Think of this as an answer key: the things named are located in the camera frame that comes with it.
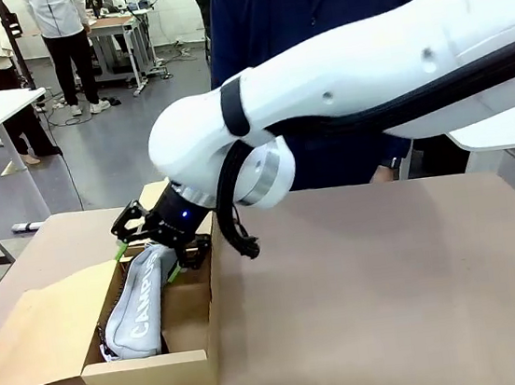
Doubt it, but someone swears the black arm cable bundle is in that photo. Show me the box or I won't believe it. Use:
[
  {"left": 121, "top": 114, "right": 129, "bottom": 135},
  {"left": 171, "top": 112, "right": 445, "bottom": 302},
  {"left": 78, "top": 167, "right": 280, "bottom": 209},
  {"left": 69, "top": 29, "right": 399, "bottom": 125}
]
[{"left": 200, "top": 36, "right": 515, "bottom": 264}]

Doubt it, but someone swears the black floor cable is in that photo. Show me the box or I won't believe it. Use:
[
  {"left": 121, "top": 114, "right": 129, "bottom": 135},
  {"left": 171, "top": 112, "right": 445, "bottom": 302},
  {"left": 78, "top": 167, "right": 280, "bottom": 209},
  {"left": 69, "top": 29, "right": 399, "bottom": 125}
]
[{"left": 32, "top": 95, "right": 86, "bottom": 215}]

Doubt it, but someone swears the grey workbench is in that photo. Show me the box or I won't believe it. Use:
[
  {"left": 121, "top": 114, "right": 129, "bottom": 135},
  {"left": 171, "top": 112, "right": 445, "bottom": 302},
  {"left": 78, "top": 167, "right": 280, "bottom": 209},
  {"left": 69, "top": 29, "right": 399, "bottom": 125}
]
[{"left": 84, "top": 7, "right": 172, "bottom": 103}]

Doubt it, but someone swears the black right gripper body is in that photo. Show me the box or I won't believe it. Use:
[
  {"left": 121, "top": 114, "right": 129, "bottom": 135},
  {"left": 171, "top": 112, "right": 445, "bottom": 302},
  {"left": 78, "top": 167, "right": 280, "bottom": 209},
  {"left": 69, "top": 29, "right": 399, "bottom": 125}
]
[{"left": 142, "top": 186, "right": 214, "bottom": 256}]

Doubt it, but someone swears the person in blue coat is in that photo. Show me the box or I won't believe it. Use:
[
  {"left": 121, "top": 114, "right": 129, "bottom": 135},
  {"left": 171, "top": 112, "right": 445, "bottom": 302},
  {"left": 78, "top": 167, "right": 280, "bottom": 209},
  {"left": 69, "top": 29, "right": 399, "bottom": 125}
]
[{"left": 200, "top": 0, "right": 461, "bottom": 202}]

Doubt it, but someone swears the person in black trousers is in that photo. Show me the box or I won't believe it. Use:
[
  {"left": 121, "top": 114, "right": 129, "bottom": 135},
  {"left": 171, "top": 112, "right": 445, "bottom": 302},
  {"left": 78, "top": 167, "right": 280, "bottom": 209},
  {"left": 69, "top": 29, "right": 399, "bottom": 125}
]
[{"left": 24, "top": 0, "right": 112, "bottom": 122}]

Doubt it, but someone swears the grey Campus pencil case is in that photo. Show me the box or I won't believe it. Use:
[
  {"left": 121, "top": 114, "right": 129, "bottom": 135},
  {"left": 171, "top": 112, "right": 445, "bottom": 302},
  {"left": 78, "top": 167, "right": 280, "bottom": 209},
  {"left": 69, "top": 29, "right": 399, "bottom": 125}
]
[{"left": 86, "top": 240, "right": 189, "bottom": 364}]

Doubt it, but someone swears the person's left forearm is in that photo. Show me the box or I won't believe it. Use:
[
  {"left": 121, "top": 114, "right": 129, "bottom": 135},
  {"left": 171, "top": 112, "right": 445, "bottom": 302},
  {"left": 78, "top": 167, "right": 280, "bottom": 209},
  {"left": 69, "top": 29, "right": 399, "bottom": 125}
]
[{"left": 371, "top": 129, "right": 419, "bottom": 172}]

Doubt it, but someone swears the person's left hand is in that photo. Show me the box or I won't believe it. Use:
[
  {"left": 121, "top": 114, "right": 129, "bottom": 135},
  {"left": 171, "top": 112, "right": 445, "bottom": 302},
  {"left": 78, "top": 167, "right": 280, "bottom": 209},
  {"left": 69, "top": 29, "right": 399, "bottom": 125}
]
[{"left": 369, "top": 160, "right": 404, "bottom": 185}]

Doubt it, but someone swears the large open cardboard box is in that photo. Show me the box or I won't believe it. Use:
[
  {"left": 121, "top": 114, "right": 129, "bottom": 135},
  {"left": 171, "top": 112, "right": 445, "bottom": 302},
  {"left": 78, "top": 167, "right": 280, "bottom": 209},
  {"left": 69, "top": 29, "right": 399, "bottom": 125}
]
[{"left": 0, "top": 246, "right": 238, "bottom": 385}]

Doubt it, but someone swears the white tube on floor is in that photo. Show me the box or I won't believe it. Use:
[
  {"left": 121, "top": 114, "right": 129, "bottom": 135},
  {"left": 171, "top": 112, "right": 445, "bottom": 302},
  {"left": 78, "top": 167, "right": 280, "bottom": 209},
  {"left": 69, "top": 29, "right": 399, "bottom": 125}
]
[{"left": 10, "top": 220, "right": 46, "bottom": 234}]

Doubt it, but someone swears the black tripod pole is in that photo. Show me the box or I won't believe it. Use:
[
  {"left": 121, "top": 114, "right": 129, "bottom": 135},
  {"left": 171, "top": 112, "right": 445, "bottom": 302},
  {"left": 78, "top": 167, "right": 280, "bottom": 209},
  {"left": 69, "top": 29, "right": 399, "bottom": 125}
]
[{"left": 0, "top": 0, "right": 37, "bottom": 93}]

